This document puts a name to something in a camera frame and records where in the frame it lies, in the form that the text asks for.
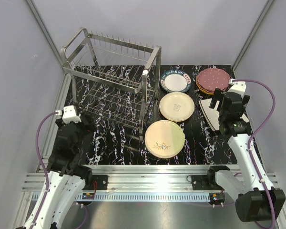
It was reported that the orange dotted plate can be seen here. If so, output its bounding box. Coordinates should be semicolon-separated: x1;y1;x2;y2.
199;88;214;95

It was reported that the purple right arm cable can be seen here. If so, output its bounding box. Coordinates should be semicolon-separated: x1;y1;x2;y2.
231;78;276;229

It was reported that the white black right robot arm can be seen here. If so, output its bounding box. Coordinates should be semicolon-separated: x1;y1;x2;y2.
206;88;286;225

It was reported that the pink dotted plate front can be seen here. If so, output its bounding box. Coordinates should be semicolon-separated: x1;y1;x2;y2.
196;82;227;94

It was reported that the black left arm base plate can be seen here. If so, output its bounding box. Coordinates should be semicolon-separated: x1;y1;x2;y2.
86;175;109;190

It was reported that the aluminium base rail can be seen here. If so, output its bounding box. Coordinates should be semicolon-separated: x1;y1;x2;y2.
21;164;281;191

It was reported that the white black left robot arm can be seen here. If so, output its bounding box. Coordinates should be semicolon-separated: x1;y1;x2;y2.
21;110;95;229

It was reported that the aluminium frame post left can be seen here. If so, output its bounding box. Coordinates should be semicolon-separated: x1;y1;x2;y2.
24;0;62;66

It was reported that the cream pink round plate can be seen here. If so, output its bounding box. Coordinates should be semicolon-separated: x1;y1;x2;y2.
150;151;179;159

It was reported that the slotted cable duct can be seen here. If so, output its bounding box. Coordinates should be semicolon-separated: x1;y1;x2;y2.
75;192;210;202

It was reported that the white plate teal rim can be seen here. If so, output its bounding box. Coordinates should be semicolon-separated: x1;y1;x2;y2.
160;70;192;93

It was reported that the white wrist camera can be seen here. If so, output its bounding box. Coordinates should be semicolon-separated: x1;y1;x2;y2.
228;79;246;97
55;105;82;124

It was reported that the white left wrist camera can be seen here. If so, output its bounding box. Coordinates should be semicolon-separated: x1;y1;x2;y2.
55;105;82;124

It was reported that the stainless steel dish rack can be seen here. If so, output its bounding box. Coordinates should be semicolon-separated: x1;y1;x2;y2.
61;27;162;137

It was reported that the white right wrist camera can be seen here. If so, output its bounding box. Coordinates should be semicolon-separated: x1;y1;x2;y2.
228;79;246;97

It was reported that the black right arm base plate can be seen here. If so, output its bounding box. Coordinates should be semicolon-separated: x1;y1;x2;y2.
191;175;222;191

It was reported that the aluminium frame post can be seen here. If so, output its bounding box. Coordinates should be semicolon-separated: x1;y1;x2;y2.
24;0;62;66
232;0;276;71

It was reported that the white round plate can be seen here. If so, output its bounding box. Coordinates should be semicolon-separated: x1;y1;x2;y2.
159;92;195;122

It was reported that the aluminium frame post right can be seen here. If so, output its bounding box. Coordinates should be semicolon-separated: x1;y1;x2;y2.
232;0;276;71

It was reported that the pink dotted plate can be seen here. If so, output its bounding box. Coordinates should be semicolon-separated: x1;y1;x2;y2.
196;82;227;94
196;68;231;92

